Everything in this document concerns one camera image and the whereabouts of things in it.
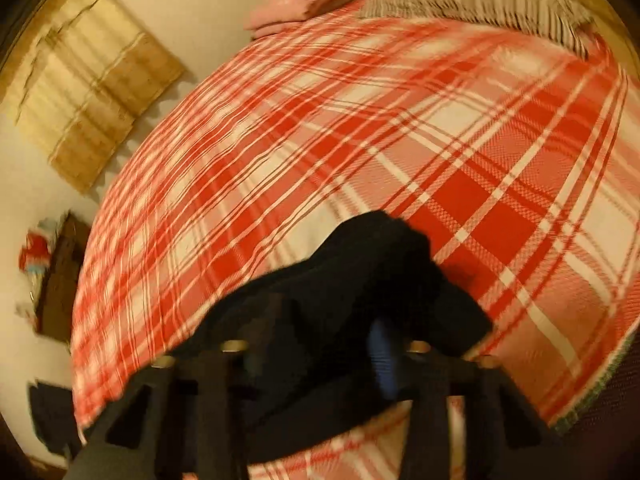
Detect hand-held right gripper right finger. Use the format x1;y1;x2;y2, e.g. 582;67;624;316
370;321;567;480

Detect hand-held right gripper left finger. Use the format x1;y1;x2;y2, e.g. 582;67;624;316
62;340;251;480

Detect black pants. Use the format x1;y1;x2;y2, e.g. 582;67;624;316
175;210;495;467

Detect dark cloth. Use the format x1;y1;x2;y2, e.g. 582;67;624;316
27;382;83;461

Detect dark wooden cabinet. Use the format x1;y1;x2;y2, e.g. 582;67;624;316
32;212;92;343

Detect red gift bag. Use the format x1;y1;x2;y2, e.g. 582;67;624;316
19;217;52;283

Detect maroon mattress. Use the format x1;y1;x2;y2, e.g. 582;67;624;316
555;330;640;441

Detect red plaid bed sheet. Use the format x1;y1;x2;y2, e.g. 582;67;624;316
70;0;640;480

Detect beige window curtain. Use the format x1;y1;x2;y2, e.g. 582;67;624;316
0;0;186;193

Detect pink pillow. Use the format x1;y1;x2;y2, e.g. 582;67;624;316
243;0;368;40

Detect grey striped pillow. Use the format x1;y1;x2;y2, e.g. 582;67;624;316
361;0;596;58

